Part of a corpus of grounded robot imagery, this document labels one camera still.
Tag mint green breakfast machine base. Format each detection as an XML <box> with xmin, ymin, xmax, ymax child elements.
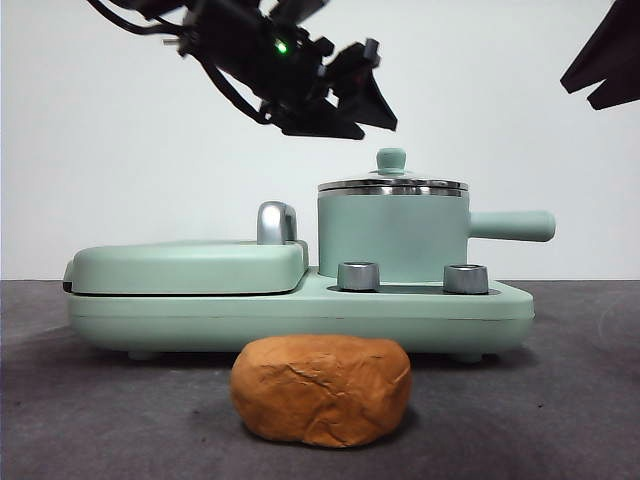
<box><xmin>67</xmin><ymin>264</ymin><xmax>536</xmax><ymax>364</ymax></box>

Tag brown potato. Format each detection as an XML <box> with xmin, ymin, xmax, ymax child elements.
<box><xmin>229</xmin><ymin>334</ymin><xmax>414</xmax><ymax>449</ymax></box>

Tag chrome griddle cover handle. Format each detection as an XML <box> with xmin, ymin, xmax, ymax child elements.
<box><xmin>256</xmin><ymin>201</ymin><xmax>300</xmax><ymax>247</ymax></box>

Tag silver control knob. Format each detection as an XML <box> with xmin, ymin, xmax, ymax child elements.
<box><xmin>442</xmin><ymin>263</ymin><xmax>489</xmax><ymax>295</ymax></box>
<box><xmin>337</xmin><ymin>261</ymin><xmax>380</xmax><ymax>292</ymax></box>

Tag glass lid with green knob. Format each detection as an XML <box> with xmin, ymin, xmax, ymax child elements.
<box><xmin>318</xmin><ymin>147</ymin><xmax>470</xmax><ymax>194</ymax></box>

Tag mint green steamer pot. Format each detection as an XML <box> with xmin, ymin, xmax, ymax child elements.
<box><xmin>317</xmin><ymin>180</ymin><xmax>557</xmax><ymax>282</ymax></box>

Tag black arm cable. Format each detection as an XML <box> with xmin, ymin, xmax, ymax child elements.
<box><xmin>85</xmin><ymin>0</ymin><xmax>184</xmax><ymax>39</ymax></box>
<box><xmin>198</xmin><ymin>52</ymin><xmax>274</xmax><ymax>127</ymax></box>

